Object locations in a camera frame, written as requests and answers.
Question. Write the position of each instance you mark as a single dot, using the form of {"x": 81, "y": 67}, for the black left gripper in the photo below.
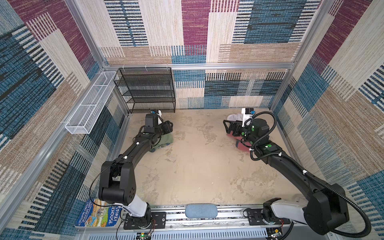
{"x": 166, "y": 127}

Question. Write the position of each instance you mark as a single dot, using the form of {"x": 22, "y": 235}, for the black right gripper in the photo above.
{"x": 237, "y": 124}

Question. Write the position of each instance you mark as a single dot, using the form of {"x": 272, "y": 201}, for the olive green cloth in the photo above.
{"x": 164, "y": 141}

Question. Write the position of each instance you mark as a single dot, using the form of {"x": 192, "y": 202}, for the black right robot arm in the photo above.
{"x": 327, "y": 205}

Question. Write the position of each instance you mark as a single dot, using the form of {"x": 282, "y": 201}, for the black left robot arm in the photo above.
{"x": 117, "y": 185}

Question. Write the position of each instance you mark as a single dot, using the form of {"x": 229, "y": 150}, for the white cloth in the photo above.
{"x": 235, "y": 117}

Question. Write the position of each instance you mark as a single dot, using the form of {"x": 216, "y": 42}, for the maroon red cloth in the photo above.
{"x": 238, "y": 143}

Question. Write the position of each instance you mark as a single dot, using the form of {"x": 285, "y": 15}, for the grey oval pad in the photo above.
{"x": 201, "y": 211}

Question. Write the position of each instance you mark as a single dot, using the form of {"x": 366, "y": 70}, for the colourful treehouse book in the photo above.
{"x": 98, "y": 214}

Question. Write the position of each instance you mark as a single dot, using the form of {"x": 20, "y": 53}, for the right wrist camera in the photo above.
{"x": 247, "y": 114}

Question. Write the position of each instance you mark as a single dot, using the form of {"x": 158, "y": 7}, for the black mesh wire shelf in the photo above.
{"x": 148, "y": 88}

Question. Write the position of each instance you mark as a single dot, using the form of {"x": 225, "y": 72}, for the white wire wall basket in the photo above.
{"x": 87, "y": 113}

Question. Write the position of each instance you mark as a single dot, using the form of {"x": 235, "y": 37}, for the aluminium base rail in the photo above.
{"x": 231, "y": 223}

